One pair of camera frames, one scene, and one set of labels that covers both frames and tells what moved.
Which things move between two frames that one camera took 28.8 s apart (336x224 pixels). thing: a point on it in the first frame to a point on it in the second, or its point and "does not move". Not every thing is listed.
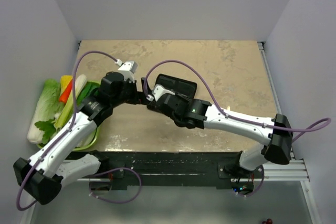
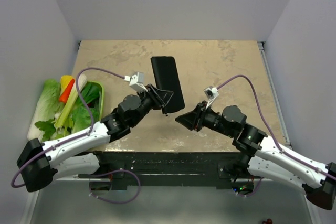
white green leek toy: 65,117 does not move
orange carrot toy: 64,96 does not move
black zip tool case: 179,86 to 167,76
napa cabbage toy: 50,106 does not move
